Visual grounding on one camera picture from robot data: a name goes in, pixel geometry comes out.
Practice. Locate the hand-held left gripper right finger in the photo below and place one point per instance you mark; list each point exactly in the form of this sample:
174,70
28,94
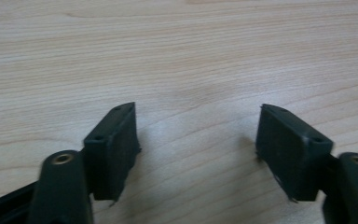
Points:
289,155

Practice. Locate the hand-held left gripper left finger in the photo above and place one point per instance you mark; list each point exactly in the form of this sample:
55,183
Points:
112,155

